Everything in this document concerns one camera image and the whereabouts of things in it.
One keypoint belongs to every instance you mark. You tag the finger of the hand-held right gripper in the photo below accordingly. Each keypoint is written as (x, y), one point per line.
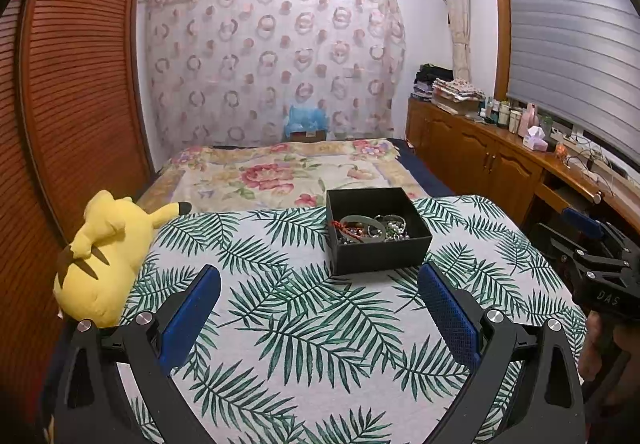
(582, 223)
(560, 244)

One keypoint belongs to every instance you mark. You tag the blue plush toy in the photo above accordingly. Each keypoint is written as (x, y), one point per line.
(305, 122)

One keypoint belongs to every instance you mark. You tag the black jewelry box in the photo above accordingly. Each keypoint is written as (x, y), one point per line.
(380, 256)

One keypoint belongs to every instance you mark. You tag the small orange ornament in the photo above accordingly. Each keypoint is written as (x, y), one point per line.
(560, 152)

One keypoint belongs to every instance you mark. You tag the row of cosmetic bottles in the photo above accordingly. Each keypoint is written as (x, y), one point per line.
(507, 117)

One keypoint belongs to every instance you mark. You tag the louvered wooden wardrobe door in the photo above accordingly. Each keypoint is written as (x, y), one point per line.
(75, 74)

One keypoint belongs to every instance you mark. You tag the beige tied window curtain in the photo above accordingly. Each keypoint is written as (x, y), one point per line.
(457, 14)

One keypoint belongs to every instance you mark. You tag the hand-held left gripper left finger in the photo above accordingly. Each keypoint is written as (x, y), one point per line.
(192, 319)

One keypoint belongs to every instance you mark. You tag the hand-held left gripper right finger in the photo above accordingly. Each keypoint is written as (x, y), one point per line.
(450, 314)

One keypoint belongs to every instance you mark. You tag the wooden sideboard cabinet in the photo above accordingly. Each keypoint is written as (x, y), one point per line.
(475, 159)

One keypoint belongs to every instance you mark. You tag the floral quilt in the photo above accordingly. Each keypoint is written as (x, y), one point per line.
(240, 179)

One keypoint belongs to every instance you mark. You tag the pink tissue box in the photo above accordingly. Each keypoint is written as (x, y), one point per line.
(534, 139)

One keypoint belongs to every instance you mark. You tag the pale green jade bangle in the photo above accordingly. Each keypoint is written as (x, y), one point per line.
(372, 235)

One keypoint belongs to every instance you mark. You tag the palm leaf print blanket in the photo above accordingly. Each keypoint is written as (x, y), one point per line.
(310, 334)

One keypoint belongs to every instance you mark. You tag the person's right hand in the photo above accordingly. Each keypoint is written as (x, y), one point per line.
(590, 349)

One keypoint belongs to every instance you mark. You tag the grey window blind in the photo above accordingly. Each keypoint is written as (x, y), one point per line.
(570, 34)

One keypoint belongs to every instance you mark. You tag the stack of folded clothes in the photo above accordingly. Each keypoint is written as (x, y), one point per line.
(450, 89)

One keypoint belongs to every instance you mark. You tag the yellow plush toy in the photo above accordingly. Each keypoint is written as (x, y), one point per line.
(100, 264)

